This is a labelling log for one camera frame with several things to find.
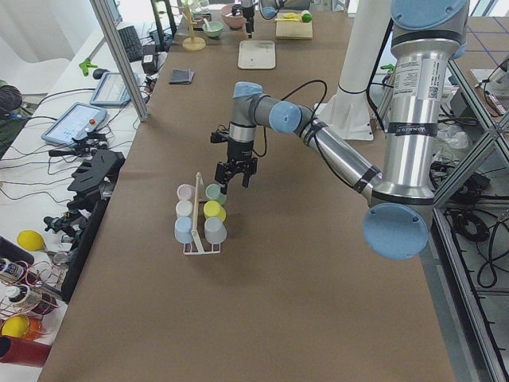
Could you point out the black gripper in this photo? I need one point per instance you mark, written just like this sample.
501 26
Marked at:
248 14
238 151

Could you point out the grey folded cloth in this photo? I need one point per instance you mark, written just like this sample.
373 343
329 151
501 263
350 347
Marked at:
181 76

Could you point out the black tool stand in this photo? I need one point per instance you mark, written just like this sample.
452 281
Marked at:
93 183

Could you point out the green cup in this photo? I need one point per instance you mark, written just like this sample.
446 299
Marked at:
214 192

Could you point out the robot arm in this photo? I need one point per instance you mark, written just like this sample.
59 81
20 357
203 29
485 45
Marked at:
426 35
267 9

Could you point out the green bowl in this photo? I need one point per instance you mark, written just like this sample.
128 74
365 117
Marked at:
215 29

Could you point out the yellow lemon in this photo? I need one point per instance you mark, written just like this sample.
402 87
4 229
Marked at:
30 240

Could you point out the green lime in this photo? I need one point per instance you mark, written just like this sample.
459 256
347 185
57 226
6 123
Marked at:
306 16

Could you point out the yellow cup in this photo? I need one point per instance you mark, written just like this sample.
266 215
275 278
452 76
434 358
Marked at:
214 209

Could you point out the pale blue-white cup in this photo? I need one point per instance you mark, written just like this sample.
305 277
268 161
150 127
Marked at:
214 230

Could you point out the light blue cup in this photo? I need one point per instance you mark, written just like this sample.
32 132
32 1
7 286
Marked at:
183 230

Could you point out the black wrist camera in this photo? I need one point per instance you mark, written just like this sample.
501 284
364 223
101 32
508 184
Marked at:
220 136

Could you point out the near teach pendant tablet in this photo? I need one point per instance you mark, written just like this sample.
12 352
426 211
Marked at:
75 124

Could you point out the wooden cutting board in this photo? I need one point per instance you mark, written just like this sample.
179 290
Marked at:
294 30

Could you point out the copper wire bottle rack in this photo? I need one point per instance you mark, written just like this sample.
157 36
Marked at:
30 309

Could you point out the aluminium frame post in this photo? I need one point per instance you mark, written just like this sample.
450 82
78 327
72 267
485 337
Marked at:
105 19

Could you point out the cream white cup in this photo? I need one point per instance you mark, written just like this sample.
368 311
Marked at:
184 208

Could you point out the white wire cup rack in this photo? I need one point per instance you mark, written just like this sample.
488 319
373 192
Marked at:
196 247

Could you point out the far teach pendant tablet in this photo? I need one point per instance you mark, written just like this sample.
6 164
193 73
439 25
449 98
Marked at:
110 92

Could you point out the cream rabbit tray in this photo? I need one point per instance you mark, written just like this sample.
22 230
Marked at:
256 55

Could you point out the wooden cup tree stand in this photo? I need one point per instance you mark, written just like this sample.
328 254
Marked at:
192 42

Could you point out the pink cup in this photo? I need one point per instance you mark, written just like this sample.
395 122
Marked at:
185 192

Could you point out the teach pendant tablet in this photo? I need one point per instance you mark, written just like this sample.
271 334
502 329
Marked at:
75 124
110 92

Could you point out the pink bowl with ice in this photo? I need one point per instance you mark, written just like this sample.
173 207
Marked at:
232 15

